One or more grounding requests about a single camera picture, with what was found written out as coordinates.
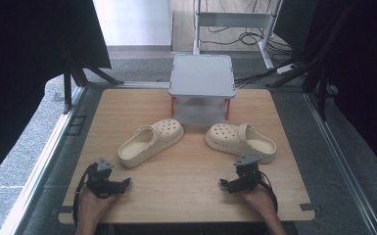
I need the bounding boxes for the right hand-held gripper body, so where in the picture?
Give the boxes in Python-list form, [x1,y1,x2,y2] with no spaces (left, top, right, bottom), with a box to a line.
[233,154,264,194]

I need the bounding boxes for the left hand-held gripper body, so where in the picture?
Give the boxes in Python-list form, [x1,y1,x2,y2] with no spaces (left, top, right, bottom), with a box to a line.
[85,158,122,200]

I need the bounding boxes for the cream clog shoe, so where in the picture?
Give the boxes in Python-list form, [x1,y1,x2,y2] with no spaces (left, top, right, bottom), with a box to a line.
[205,122,278,165]
[118,118,185,169]

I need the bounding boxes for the grey shoe rack red legs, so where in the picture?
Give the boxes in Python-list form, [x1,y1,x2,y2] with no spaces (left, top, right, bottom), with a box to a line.
[167,53,237,127]

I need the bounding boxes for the person's left hand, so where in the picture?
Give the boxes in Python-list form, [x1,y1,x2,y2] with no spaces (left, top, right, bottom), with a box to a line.
[75,185,119,229]

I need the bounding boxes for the person's right hand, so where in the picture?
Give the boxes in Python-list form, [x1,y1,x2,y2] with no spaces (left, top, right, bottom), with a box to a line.
[241,184,278,219]

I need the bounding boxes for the black tape strip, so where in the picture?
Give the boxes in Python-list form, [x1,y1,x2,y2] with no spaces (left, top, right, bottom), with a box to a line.
[50,205,74,215]

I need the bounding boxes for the black metal stand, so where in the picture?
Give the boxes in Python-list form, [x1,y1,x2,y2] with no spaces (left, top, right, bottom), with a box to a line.
[62,52,125,116]
[265,6,341,121]

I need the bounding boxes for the white power strip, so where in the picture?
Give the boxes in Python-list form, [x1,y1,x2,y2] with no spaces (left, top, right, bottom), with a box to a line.
[275,63,298,75]

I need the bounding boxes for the black curtain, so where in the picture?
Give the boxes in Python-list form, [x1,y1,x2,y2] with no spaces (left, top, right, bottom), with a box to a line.
[0,0,113,194]
[273,0,377,182]

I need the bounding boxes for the white metal stand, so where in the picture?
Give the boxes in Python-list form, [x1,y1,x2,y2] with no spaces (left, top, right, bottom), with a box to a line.
[192,0,284,71]

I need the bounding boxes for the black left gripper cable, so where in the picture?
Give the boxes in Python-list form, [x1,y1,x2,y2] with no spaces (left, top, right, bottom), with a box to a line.
[72,162,98,227]

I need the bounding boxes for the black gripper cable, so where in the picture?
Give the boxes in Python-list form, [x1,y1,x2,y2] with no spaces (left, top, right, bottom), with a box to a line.
[258,169,279,214]
[72,162,98,227]

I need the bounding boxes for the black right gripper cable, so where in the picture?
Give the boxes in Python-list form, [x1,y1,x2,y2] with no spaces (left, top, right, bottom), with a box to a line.
[258,169,279,214]

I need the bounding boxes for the aluminium rail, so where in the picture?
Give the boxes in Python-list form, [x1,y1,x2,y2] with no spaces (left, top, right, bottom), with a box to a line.
[0,85,86,235]
[303,91,377,235]

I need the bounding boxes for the black floor cables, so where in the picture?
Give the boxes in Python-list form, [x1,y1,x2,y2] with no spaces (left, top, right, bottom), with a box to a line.
[198,0,307,89]

